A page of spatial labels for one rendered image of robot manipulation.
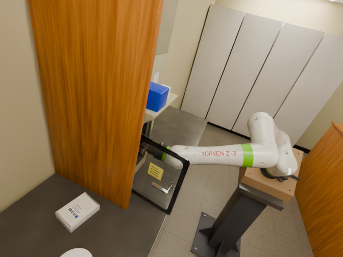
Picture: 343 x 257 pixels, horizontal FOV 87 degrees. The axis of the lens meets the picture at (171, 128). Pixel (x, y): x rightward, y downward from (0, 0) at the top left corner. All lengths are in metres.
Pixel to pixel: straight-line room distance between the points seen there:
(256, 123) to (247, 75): 2.85
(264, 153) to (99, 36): 0.82
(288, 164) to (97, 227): 1.14
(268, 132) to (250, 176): 0.59
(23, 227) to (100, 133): 0.55
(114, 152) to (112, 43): 0.46
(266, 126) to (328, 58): 3.06
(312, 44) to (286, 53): 0.36
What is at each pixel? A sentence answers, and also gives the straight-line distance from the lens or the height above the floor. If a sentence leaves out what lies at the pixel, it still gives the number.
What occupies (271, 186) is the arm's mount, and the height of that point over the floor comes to 1.02.
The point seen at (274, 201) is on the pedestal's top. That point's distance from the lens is 1.58.
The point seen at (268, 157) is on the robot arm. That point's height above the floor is 1.44.
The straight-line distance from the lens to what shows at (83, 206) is 1.08.
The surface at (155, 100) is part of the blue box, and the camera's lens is 0.77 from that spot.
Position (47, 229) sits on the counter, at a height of 0.94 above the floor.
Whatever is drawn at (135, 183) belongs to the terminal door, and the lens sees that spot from 1.04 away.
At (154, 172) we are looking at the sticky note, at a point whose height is 1.23.
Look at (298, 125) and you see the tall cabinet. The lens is 4.21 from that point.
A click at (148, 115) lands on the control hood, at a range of 0.76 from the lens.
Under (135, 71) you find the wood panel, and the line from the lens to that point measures 0.64.
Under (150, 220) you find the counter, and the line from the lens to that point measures 1.09.
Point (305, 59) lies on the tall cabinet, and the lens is 3.88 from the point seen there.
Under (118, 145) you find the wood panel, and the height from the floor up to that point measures 1.35.
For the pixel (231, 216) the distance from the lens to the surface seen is 1.81.
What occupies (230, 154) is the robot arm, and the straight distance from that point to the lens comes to 0.89.
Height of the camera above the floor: 1.87
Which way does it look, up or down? 31 degrees down
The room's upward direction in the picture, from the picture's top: 15 degrees clockwise
